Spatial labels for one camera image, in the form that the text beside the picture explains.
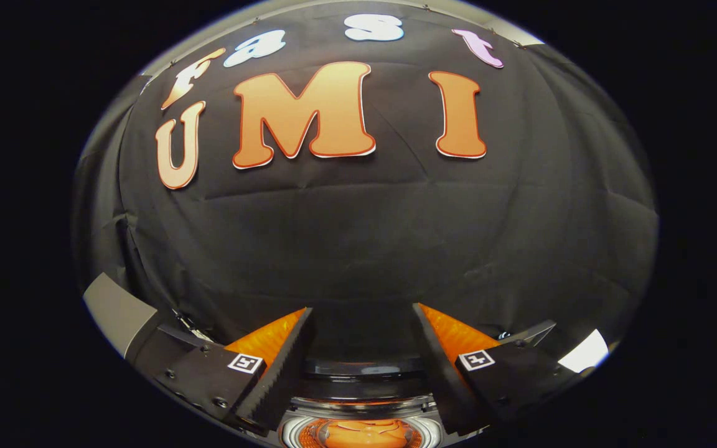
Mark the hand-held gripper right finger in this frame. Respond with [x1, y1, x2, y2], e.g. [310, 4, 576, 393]
[412, 303, 575, 437]

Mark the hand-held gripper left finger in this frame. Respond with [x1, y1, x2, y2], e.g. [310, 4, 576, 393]
[153, 307, 315, 436]

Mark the grey washing machine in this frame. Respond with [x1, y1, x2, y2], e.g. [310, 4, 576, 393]
[271, 373, 452, 448]

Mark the yellow polo shirt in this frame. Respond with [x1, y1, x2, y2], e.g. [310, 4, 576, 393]
[316, 418, 416, 448]

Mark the white table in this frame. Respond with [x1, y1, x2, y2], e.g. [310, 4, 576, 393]
[558, 329, 610, 374]

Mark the black backdrop cloth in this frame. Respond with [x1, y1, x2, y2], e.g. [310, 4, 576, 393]
[72, 0, 659, 374]

